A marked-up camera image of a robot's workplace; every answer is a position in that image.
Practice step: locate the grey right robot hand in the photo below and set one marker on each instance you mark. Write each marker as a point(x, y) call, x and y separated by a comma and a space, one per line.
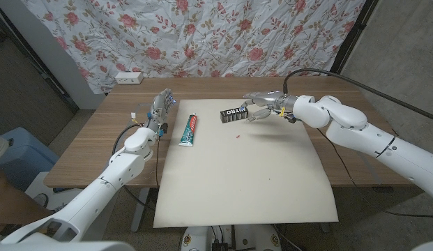
point(275, 101)

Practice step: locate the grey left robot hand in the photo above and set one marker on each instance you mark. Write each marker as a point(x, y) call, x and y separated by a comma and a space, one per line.
point(160, 111)

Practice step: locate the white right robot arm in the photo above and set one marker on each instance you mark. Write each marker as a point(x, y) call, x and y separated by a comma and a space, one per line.
point(359, 132)

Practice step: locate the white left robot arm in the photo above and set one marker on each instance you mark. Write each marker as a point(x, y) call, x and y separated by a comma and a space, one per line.
point(97, 195)

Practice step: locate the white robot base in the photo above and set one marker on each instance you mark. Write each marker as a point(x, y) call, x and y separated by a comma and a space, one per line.
point(251, 240)

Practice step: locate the Colgate toothpaste tube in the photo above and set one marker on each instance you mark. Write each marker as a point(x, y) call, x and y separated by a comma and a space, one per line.
point(189, 132)

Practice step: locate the black NITRO box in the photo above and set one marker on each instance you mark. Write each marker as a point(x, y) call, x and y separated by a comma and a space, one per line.
point(233, 114)

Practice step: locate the white power strip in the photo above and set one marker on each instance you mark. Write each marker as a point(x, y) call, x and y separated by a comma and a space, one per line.
point(129, 77)

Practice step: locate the cream table mat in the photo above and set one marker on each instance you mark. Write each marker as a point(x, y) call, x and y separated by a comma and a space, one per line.
point(244, 174)

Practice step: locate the floral backdrop cloth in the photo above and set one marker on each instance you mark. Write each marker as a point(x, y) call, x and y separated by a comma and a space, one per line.
point(202, 35)

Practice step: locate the grey metal table leg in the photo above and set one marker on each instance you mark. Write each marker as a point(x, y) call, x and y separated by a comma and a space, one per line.
point(139, 209)

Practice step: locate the black backdrop stand pole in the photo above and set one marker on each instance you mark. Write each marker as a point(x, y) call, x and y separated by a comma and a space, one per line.
point(354, 35)
point(59, 89)

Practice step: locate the blue plastic bin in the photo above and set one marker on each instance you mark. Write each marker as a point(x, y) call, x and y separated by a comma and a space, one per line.
point(28, 153)

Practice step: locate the grey sneaker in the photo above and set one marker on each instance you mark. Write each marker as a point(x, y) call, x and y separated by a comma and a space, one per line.
point(40, 200)

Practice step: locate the small black device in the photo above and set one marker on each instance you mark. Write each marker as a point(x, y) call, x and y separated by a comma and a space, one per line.
point(9, 141)

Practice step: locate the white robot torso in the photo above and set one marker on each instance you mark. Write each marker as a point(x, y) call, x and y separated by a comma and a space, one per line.
point(80, 247)

